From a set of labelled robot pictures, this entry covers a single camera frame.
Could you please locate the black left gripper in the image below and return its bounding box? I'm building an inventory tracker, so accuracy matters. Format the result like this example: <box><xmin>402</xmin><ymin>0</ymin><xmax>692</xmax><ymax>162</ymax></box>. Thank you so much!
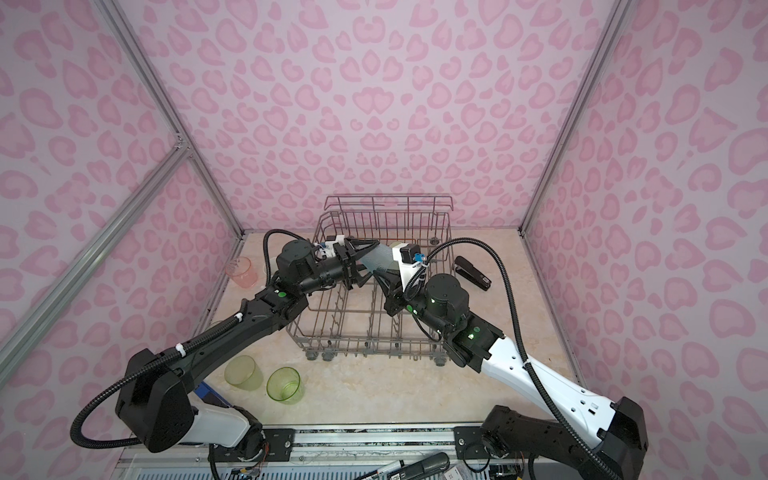
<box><xmin>297</xmin><ymin>238</ymin><xmax>381</xmax><ymax>298</ymax></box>

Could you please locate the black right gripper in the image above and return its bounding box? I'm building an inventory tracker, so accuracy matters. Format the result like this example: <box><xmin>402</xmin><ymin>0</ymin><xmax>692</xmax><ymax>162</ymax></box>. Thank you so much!
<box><xmin>370</xmin><ymin>268</ymin><xmax>454</xmax><ymax>337</ymax></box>

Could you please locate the green transparent glass cup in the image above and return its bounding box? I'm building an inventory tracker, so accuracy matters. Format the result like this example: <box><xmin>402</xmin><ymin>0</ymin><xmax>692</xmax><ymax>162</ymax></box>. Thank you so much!
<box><xmin>266</xmin><ymin>366</ymin><xmax>304</xmax><ymax>405</ymax></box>

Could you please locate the teal plastic cup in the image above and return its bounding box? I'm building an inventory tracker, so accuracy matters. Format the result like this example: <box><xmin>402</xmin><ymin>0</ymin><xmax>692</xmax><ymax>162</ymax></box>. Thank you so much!
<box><xmin>360</xmin><ymin>244</ymin><xmax>399</xmax><ymax>272</ymax></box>

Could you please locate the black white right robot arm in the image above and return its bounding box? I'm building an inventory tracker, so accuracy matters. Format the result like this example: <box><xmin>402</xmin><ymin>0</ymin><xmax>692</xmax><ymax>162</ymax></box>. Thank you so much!
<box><xmin>362</xmin><ymin>244</ymin><xmax>649</xmax><ymax>479</ymax></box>

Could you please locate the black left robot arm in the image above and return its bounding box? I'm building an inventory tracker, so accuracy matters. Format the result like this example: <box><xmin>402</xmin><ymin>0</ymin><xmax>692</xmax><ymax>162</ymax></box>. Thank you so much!
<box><xmin>69</xmin><ymin>233</ymin><xmax>380</xmax><ymax>460</ymax></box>

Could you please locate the black stapler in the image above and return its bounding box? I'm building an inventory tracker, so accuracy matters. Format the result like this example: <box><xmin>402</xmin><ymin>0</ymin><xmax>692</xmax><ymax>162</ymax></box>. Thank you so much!
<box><xmin>454</xmin><ymin>255</ymin><xmax>492</xmax><ymax>291</ymax></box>

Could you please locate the transparent pink cup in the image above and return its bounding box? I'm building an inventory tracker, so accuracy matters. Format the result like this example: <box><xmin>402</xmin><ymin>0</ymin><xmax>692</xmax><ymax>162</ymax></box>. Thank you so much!
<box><xmin>225</xmin><ymin>256</ymin><xmax>258</xmax><ymax>289</ymax></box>

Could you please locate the light green textured cup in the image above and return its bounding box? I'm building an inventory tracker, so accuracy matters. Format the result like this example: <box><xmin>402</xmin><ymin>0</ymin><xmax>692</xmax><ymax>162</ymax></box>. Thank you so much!
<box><xmin>224</xmin><ymin>355</ymin><xmax>263</xmax><ymax>391</ymax></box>

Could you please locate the blue black small box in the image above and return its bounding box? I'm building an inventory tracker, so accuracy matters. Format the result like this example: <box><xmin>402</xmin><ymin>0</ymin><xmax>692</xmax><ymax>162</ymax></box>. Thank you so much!
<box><xmin>194</xmin><ymin>382</ymin><xmax>232</xmax><ymax>408</ymax></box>

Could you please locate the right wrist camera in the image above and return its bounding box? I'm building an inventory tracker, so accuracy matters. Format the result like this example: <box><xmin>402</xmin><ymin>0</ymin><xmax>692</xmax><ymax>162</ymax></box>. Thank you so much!
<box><xmin>391</xmin><ymin>243</ymin><xmax>425</xmax><ymax>290</ymax></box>

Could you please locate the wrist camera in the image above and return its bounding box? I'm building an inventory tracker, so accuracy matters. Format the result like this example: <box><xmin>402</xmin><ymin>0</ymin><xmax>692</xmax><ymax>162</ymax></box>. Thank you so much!
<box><xmin>391</xmin><ymin>243</ymin><xmax>425</xmax><ymax>290</ymax></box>
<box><xmin>318</xmin><ymin>235</ymin><xmax>345</xmax><ymax>258</ymax></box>

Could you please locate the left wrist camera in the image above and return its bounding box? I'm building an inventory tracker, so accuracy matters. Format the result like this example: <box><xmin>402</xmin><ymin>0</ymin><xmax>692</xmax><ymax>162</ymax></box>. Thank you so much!
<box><xmin>318</xmin><ymin>235</ymin><xmax>345</xmax><ymax>258</ymax></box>

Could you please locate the grey wire dish rack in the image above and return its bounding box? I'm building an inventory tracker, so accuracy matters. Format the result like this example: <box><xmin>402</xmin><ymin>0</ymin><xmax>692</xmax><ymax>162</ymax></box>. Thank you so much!
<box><xmin>287</xmin><ymin>193</ymin><xmax>454</xmax><ymax>367</ymax></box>

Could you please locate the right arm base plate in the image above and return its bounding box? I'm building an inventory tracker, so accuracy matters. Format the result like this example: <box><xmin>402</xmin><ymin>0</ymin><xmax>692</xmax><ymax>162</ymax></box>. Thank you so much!
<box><xmin>452</xmin><ymin>426</ymin><xmax>494</xmax><ymax>462</ymax></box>

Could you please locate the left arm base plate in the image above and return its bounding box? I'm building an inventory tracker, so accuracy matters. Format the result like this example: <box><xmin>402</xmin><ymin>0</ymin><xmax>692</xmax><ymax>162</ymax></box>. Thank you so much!
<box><xmin>212</xmin><ymin>428</ymin><xmax>296</xmax><ymax>463</ymax></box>

